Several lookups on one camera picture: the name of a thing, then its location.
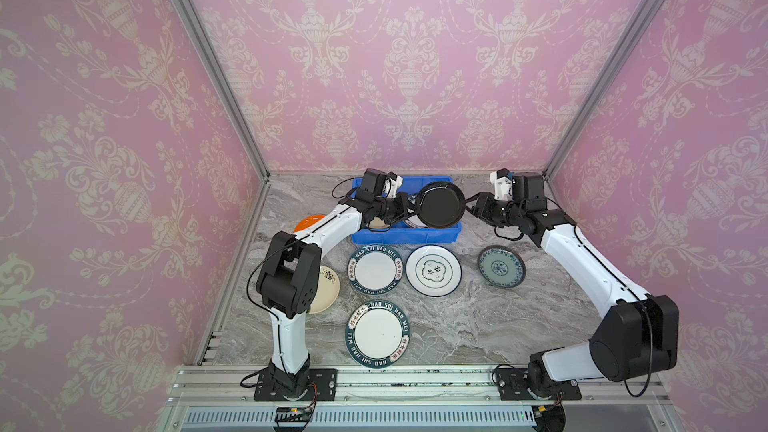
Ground corner aluminium post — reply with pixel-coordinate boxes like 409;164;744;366
543;0;664;183
171;0;270;182

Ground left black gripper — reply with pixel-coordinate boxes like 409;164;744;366
370;191;420;224

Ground cream plate with small motifs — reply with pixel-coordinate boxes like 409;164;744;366
368;217;389;230

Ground orange plate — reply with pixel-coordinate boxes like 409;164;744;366
294;214;324;232

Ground left corner aluminium post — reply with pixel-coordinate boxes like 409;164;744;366
171;0;270;182

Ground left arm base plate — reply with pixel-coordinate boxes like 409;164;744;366
253;368;338;402

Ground blue plastic bin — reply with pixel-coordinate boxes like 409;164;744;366
351;176;462;245

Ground cream plate with dark spot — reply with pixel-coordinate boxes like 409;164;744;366
309;265;340;314

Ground white plate with flower outline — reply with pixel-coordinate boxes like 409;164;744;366
406;245;463;298

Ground right corner aluminium post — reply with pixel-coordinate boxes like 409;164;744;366
543;0;664;183

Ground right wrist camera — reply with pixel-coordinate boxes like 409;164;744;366
490;168;513;201

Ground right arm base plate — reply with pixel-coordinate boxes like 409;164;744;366
491;364;582;401

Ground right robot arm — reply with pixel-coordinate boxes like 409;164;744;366
465;169;680;398

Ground black plate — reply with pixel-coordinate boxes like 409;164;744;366
415;181;465;229

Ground aluminium front rail frame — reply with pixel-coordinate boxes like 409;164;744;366
157;365;685;431

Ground green rimmed plate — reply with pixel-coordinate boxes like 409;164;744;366
405;216;427;229
346;244;404;296
345;300;411;369

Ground teal blue floral plate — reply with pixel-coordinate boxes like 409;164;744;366
477;246;526;288

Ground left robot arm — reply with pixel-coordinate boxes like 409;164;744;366
246;169;415;400

